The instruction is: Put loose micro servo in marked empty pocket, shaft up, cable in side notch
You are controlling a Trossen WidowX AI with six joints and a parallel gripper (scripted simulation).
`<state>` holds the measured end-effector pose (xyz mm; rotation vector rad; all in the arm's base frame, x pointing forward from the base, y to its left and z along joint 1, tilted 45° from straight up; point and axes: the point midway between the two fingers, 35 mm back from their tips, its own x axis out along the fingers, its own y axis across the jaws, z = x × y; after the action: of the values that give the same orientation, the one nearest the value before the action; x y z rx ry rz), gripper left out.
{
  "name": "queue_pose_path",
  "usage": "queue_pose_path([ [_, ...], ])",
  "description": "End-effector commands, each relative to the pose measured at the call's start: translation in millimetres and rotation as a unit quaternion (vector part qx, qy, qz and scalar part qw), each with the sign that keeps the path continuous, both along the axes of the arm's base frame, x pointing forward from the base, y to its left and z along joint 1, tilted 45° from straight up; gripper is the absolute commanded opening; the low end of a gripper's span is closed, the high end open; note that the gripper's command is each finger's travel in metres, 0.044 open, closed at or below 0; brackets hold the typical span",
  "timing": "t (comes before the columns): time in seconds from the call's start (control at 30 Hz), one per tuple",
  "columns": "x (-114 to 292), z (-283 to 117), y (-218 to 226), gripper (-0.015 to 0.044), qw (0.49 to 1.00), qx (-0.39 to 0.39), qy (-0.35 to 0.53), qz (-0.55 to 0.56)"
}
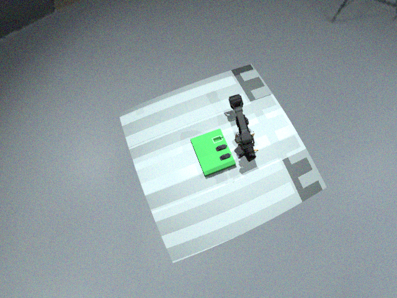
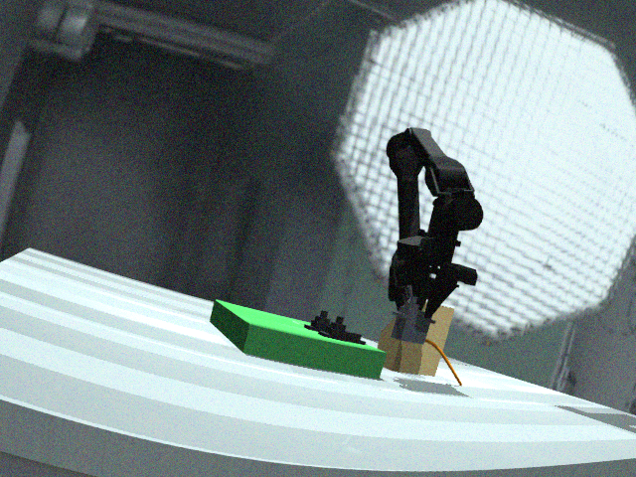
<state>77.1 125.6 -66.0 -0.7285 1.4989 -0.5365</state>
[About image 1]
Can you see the green flat rectangular plate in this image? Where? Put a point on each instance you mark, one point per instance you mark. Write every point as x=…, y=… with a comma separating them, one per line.
x=213, y=152

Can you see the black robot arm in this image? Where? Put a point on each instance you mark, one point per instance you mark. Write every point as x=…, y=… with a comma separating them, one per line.
x=242, y=123

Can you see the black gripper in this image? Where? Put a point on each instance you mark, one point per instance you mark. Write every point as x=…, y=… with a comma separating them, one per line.
x=237, y=140

